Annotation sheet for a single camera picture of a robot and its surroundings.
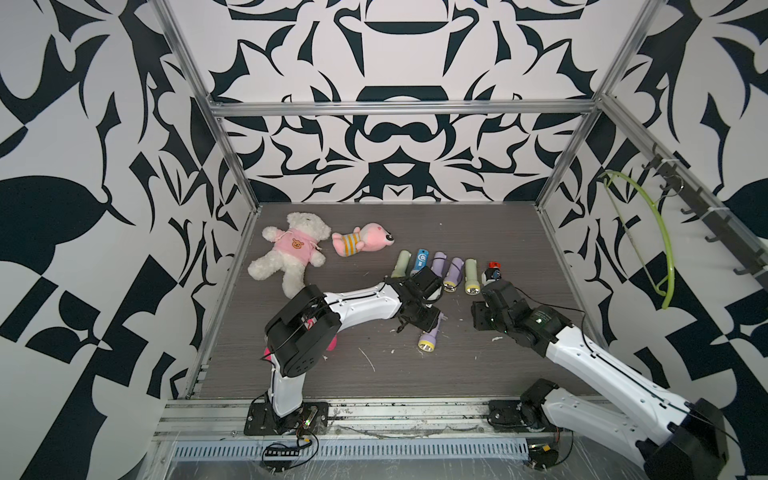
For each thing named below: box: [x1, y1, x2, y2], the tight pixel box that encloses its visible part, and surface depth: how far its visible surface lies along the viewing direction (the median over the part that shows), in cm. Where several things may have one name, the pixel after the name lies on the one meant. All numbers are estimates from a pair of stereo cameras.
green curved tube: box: [598, 170, 675, 309], surface depth 69 cm
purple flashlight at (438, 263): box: [430, 250, 448, 278], surface depth 104 cm
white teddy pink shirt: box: [248, 212, 331, 299], surface depth 99 cm
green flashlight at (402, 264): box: [390, 249, 412, 278], surface depth 103 cm
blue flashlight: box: [410, 248, 429, 277], surface depth 104 cm
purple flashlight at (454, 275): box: [443, 257, 465, 293], surface depth 100 cm
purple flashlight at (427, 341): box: [418, 312, 449, 353], surface depth 86 cm
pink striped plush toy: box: [332, 222, 395, 257], surface depth 104 cm
